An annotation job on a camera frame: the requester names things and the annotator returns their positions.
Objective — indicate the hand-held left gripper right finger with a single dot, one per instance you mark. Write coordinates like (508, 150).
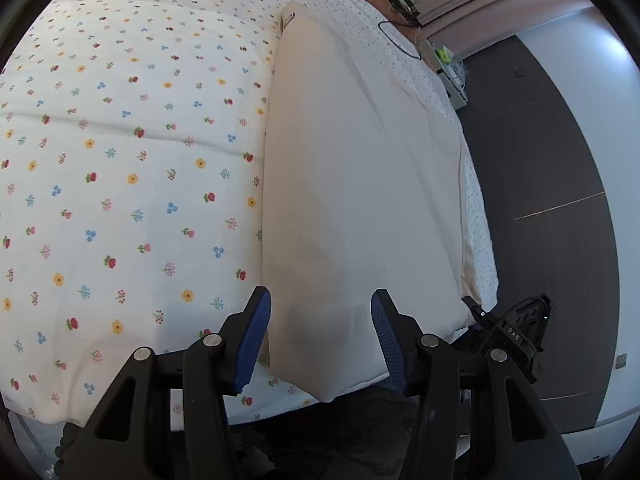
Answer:
(392, 340)

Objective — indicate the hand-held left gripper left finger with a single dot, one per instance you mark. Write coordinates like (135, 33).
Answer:
(247, 340)

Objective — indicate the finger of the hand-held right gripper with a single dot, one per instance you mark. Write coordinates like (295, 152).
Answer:
(475, 310)

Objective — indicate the large beige shirt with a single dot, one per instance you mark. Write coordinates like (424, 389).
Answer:
(360, 200)

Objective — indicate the white floral bed sheet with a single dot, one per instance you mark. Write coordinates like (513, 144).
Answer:
(130, 185)

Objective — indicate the white bedside table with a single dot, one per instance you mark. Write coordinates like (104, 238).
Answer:
(447, 75)

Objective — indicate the green small object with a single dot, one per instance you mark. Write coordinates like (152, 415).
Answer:
(442, 53)

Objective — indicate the small black electronic device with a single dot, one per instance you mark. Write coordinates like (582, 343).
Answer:
(402, 5)

